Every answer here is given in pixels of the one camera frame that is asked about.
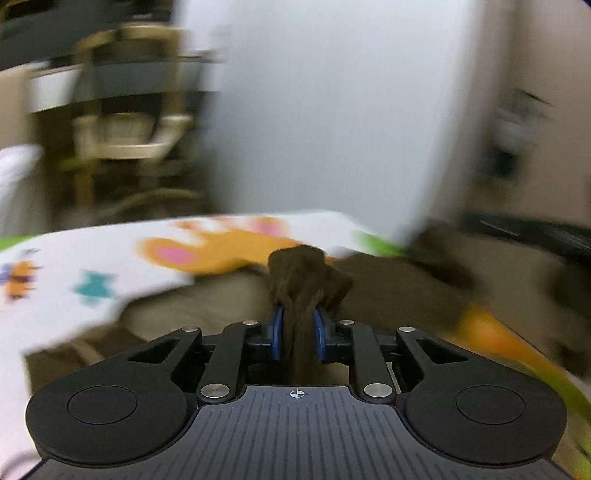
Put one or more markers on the white bedding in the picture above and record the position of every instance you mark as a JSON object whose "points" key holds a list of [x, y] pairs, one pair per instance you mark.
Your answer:
{"points": [[16, 184]]}

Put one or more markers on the beige bed headboard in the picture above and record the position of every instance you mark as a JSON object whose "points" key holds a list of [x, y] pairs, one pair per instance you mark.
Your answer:
{"points": [[11, 106]]}

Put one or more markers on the brown garment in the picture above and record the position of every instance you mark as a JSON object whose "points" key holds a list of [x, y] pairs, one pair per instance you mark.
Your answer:
{"points": [[300, 277]]}

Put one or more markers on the cartoon printed play mat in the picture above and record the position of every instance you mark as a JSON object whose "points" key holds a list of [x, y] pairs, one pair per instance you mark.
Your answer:
{"points": [[92, 258]]}

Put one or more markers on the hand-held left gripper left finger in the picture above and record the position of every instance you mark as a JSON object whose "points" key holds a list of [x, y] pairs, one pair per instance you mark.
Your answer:
{"points": [[277, 332]]}

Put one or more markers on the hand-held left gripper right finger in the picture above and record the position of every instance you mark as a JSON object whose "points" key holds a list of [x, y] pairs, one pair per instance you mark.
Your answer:
{"points": [[319, 334]]}

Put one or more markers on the beige office chair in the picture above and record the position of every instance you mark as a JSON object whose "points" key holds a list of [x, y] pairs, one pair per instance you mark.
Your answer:
{"points": [[134, 147]]}

